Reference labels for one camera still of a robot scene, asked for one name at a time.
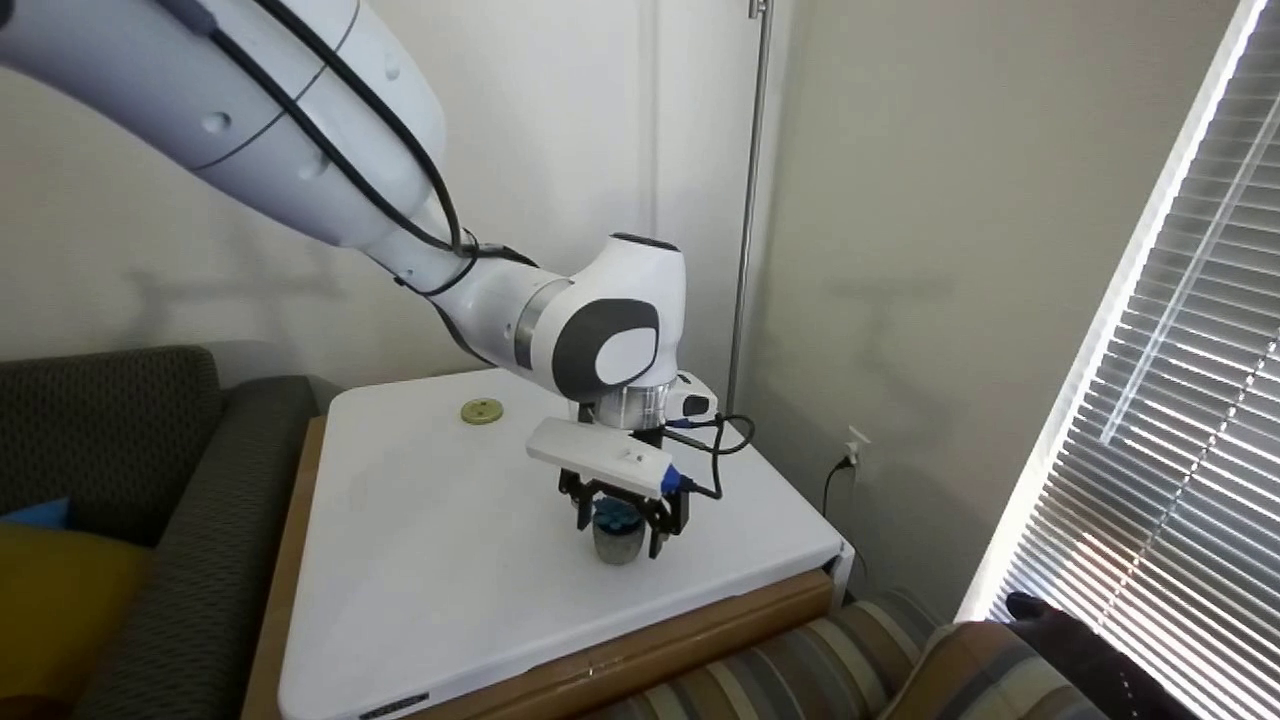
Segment white wall outlet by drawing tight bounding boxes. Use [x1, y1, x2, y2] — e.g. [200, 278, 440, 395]
[835, 421, 871, 473]

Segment white window blinds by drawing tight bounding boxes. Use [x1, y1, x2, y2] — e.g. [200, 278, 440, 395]
[955, 0, 1280, 720]

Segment striped sofa cushion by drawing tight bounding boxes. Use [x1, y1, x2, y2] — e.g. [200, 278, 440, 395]
[878, 618, 1112, 720]

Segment dark fabric item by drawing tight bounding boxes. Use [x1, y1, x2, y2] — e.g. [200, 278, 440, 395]
[1006, 587, 1205, 720]

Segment striped fabric sofa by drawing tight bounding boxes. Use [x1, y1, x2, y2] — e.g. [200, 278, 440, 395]
[586, 598, 964, 720]

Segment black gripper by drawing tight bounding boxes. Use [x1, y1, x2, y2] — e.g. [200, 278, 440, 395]
[555, 460, 698, 562]

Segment yellow cushion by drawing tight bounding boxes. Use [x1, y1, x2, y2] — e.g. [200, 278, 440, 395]
[0, 522, 155, 711]

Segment white vertical wall conduit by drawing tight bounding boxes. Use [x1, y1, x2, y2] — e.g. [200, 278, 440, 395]
[719, 0, 777, 404]

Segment black power cord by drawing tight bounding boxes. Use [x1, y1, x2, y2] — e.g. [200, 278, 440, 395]
[815, 452, 855, 525]

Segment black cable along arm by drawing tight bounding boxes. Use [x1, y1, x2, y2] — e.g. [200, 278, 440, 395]
[155, 0, 541, 273]

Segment black wrist cable blue plug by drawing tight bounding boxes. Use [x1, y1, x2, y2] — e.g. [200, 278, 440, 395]
[655, 407, 762, 504]

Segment yellow-green round disc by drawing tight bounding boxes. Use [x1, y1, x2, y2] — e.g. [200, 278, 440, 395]
[455, 395, 508, 434]

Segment blue cushion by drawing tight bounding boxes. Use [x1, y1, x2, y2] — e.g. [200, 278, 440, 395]
[0, 496, 73, 537]

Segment dark grey sofa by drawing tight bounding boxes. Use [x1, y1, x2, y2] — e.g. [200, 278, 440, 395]
[0, 346, 331, 720]

